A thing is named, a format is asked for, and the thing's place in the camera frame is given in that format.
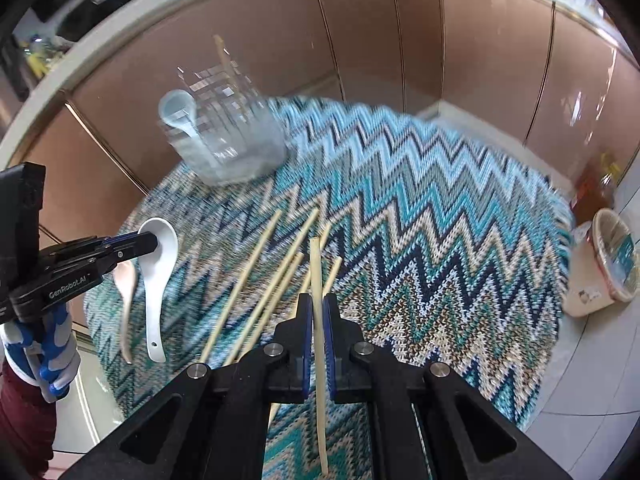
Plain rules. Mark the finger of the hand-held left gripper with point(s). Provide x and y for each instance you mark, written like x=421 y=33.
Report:
x=119 y=239
x=140 y=246

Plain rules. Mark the zigzag patterned mat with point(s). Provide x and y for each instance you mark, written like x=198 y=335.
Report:
x=425 y=240

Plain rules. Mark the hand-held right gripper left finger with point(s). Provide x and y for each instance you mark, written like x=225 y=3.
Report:
x=306 y=332

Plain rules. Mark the cream wastebasket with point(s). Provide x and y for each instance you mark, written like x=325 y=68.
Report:
x=590 y=280

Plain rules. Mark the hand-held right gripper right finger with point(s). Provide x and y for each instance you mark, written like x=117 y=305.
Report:
x=330 y=332

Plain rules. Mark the cream ceramic spoon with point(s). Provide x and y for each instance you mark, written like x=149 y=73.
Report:
x=125 y=290

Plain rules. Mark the cooking oil bottle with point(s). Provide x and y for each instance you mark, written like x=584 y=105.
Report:
x=597 y=187

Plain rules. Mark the wooden chopstick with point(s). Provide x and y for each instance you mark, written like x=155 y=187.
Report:
x=272 y=302
x=324 y=236
x=316 y=280
x=292 y=247
x=227 y=67
x=240 y=287
x=332 y=275

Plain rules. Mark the person's left hand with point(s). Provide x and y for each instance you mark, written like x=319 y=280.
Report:
x=55 y=350

